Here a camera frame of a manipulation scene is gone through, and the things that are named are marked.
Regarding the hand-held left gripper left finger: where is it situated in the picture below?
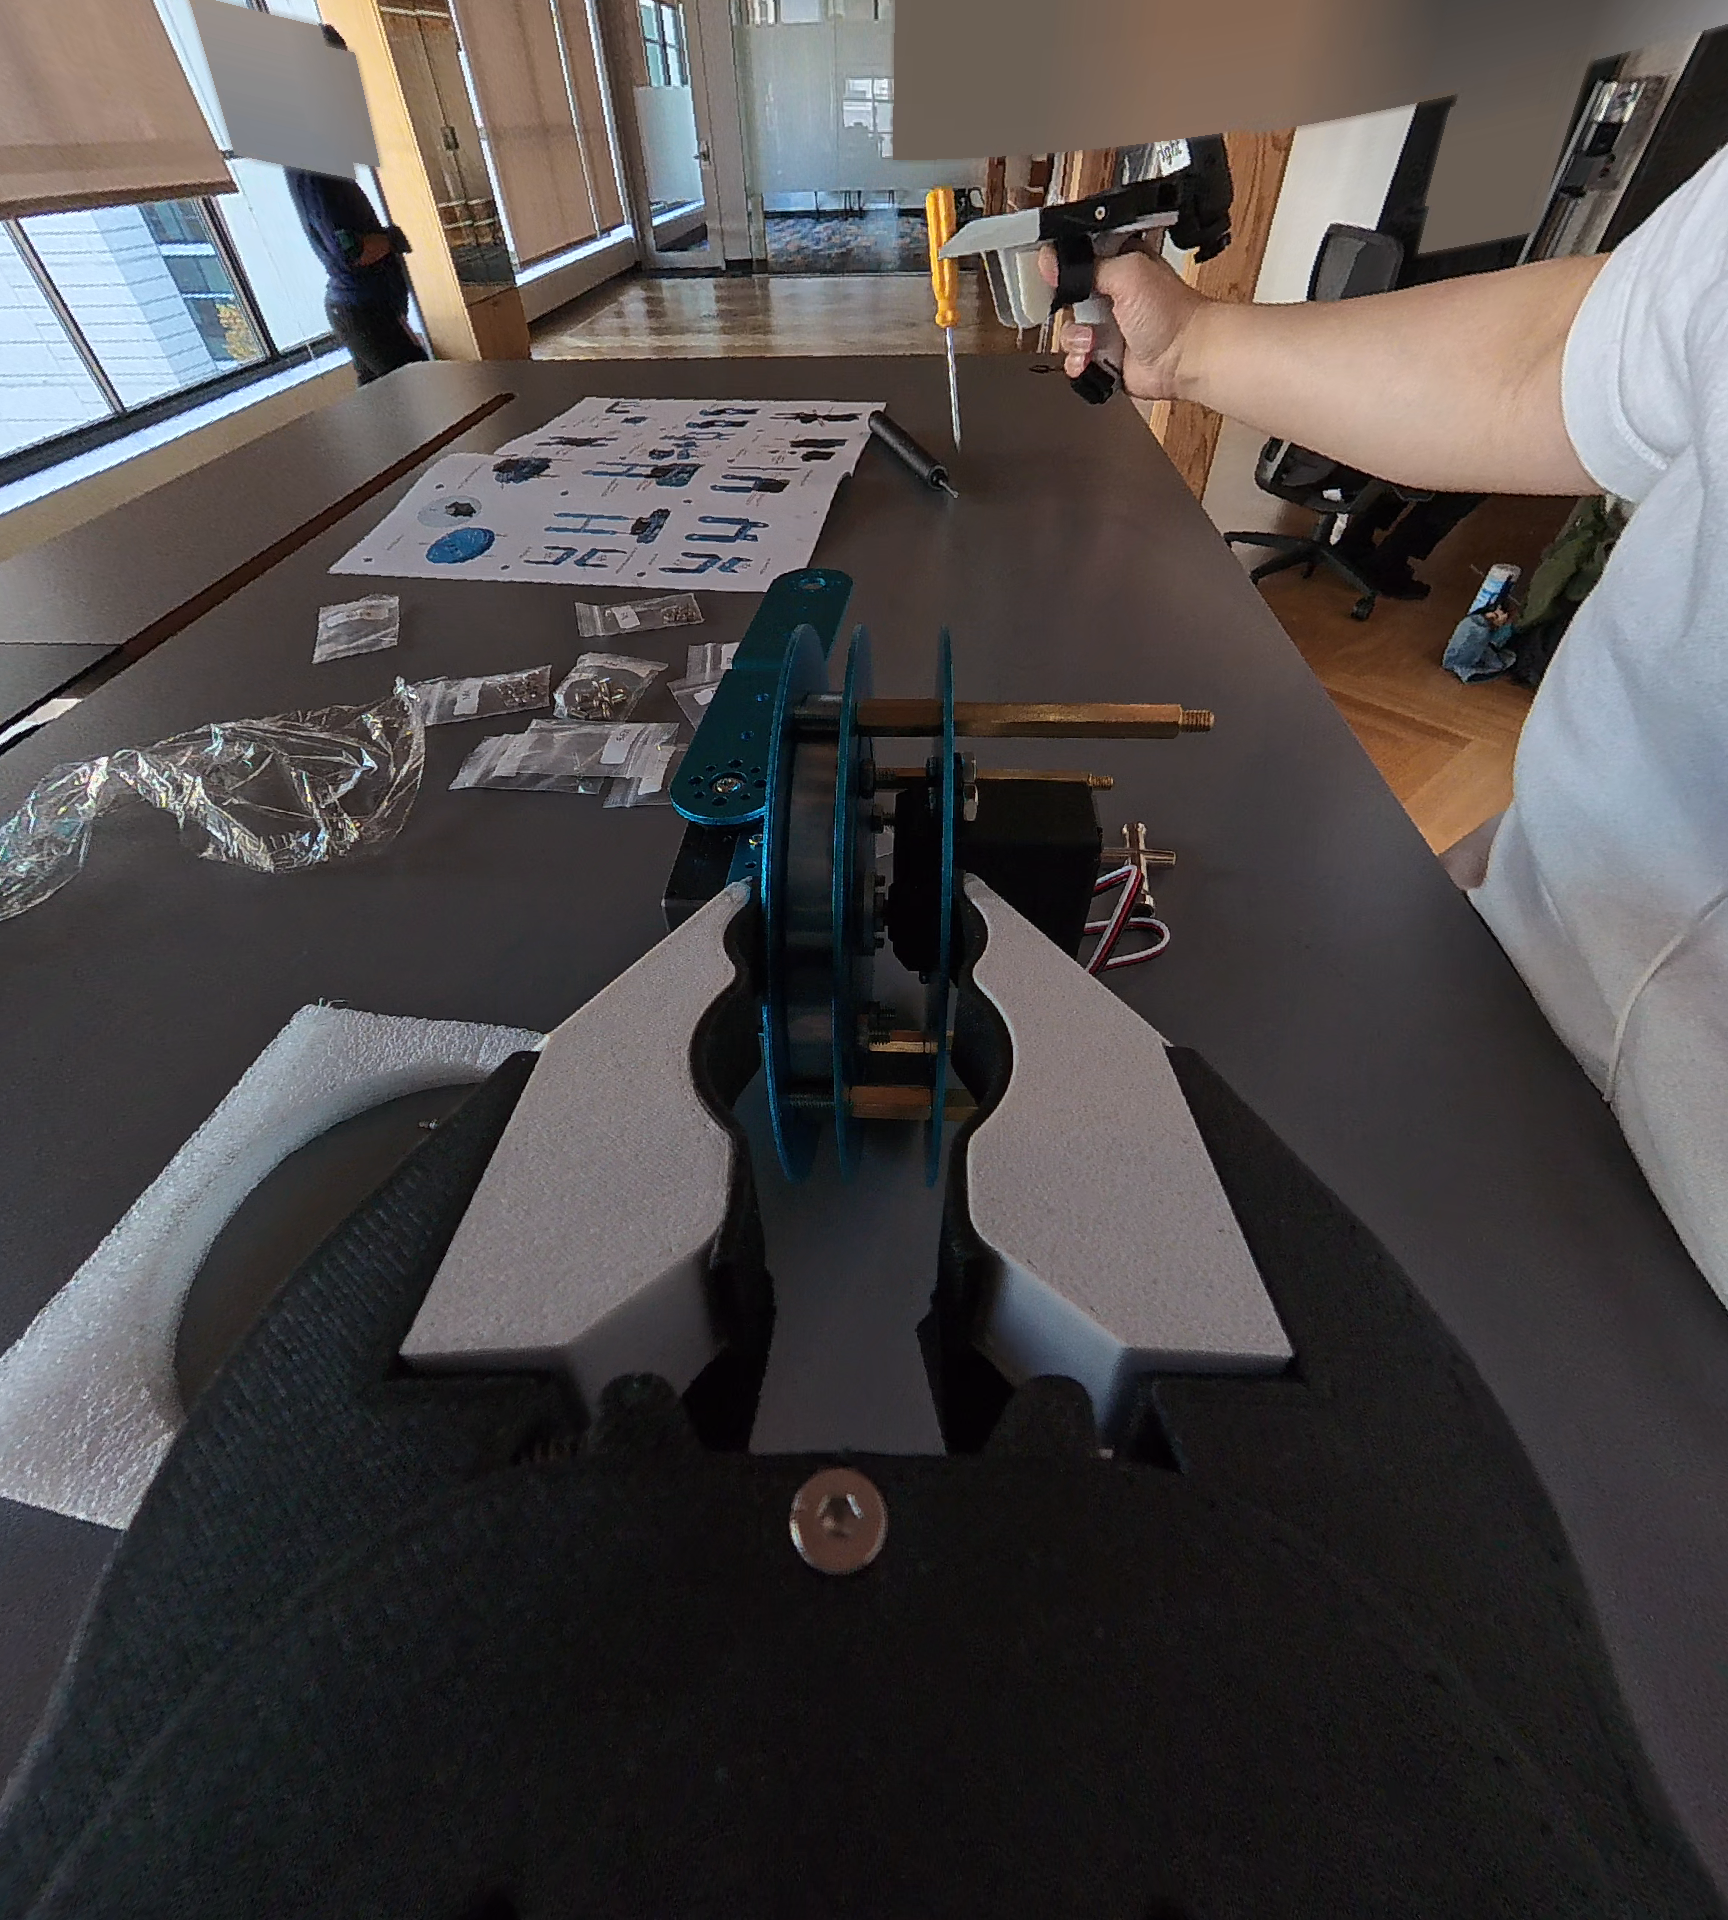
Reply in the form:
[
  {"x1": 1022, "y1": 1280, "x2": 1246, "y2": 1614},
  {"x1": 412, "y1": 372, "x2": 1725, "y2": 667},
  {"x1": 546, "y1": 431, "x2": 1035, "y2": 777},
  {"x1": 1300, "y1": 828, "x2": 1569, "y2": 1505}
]
[{"x1": 396, "y1": 883, "x2": 775, "y2": 1413}]

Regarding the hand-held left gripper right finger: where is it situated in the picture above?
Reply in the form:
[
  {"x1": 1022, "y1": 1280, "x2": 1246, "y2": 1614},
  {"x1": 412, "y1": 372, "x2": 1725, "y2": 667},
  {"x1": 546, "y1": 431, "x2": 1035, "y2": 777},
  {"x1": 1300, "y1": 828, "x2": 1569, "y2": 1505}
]
[{"x1": 931, "y1": 874, "x2": 1297, "y2": 1454}]

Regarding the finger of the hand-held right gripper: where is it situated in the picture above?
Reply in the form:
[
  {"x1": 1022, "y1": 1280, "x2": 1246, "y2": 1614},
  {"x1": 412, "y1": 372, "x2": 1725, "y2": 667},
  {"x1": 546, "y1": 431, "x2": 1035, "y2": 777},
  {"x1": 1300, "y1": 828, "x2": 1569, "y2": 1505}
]
[{"x1": 939, "y1": 206, "x2": 1075, "y2": 264}]

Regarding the yellow handled screwdriver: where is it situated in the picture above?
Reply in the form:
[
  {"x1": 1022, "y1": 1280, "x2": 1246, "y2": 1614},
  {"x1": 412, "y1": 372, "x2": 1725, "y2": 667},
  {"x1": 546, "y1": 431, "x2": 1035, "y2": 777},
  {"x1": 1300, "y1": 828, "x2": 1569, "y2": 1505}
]
[{"x1": 925, "y1": 184, "x2": 969, "y2": 452}]

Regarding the blue toy robot arm base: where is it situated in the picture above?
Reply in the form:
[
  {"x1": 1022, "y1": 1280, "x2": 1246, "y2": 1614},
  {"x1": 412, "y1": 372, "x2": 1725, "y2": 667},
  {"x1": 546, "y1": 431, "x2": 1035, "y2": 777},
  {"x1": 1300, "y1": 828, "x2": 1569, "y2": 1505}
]
[{"x1": 661, "y1": 566, "x2": 1219, "y2": 1195}]

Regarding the person's right forearm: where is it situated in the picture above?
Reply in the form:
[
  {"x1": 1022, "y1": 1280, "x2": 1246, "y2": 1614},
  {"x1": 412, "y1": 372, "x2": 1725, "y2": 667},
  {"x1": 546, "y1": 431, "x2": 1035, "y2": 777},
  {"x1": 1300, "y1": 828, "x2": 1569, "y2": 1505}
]
[{"x1": 1179, "y1": 252, "x2": 1617, "y2": 501}]

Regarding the person's right hand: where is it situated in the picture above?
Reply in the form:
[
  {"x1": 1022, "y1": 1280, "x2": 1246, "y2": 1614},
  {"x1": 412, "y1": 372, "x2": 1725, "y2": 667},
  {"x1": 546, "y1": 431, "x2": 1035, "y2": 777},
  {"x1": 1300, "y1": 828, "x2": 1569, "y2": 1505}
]
[{"x1": 1036, "y1": 241, "x2": 1219, "y2": 404}]

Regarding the black cylindrical tool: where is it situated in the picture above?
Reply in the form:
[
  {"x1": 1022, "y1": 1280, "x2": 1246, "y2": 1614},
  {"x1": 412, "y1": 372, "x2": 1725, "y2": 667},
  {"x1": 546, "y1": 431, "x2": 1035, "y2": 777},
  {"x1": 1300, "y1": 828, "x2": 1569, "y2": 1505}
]
[{"x1": 865, "y1": 409, "x2": 965, "y2": 503}]

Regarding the black mesh office chair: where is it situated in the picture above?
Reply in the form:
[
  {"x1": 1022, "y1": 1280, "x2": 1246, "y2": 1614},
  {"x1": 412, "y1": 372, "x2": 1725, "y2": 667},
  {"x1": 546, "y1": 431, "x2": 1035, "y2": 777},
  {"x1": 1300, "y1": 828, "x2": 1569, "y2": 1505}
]
[{"x1": 1307, "y1": 223, "x2": 1406, "y2": 310}]

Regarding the printed instruction sheet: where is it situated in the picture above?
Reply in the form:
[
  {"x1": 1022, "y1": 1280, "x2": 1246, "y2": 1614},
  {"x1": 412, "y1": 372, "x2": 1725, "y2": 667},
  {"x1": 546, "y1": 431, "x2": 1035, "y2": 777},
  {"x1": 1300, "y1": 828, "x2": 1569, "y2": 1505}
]
[
  {"x1": 329, "y1": 447, "x2": 867, "y2": 590},
  {"x1": 496, "y1": 395, "x2": 892, "y2": 487}
]

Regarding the group of small screw bags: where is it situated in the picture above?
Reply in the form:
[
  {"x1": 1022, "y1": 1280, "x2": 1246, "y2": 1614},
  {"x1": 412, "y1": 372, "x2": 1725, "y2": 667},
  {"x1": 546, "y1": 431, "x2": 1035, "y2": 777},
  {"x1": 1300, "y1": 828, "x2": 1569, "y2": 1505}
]
[{"x1": 313, "y1": 592, "x2": 746, "y2": 813}]

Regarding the clear plastic wrap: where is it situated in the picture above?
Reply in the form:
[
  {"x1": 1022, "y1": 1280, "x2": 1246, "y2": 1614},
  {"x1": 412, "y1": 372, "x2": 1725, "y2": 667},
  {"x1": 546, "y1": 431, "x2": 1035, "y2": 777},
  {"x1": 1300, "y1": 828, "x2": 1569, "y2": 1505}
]
[{"x1": 0, "y1": 682, "x2": 429, "y2": 954}]

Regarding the white foam packing piece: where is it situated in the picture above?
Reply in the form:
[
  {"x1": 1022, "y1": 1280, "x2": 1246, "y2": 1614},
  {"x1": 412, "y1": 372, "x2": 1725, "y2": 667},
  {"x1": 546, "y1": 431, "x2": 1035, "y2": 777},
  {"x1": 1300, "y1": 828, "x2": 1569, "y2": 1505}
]
[{"x1": 0, "y1": 1005, "x2": 553, "y2": 1533}]

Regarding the blue cloth bundle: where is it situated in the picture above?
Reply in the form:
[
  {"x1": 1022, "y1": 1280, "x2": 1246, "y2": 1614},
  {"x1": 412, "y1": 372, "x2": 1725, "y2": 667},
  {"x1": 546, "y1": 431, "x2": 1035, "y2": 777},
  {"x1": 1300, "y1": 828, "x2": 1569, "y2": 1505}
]
[{"x1": 1440, "y1": 562, "x2": 1526, "y2": 684}]

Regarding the green jacket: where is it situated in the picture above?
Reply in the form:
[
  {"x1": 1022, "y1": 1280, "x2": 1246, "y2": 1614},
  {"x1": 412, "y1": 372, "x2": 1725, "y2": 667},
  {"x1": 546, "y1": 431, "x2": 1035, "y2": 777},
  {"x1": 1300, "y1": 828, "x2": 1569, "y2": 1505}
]
[{"x1": 1517, "y1": 494, "x2": 1632, "y2": 684}]

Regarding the wooden pillar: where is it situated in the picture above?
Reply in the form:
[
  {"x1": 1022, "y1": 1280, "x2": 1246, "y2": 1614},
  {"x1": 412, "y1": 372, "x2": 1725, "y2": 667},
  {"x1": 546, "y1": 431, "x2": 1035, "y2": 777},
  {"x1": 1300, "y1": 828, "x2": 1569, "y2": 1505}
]
[{"x1": 316, "y1": 0, "x2": 529, "y2": 363}]

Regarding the person in white shirt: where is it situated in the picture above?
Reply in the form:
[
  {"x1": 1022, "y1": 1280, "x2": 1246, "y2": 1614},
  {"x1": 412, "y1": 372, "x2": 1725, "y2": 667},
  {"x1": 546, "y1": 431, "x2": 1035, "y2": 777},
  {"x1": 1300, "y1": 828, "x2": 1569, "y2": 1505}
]
[{"x1": 1465, "y1": 45, "x2": 1728, "y2": 1429}]

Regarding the beige window blind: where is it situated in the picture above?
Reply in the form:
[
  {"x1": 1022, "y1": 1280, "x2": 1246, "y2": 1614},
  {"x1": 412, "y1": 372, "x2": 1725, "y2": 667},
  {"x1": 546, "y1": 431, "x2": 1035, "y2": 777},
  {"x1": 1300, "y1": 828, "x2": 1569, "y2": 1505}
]
[{"x1": 0, "y1": 0, "x2": 241, "y2": 234}]

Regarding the red white black servo cable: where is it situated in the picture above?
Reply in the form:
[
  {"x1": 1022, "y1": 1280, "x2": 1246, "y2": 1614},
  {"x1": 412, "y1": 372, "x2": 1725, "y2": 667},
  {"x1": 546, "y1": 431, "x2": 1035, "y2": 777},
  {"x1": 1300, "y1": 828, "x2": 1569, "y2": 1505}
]
[{"x1": 1080, "y1": 870, "x2": 1182, "y2": 985}]

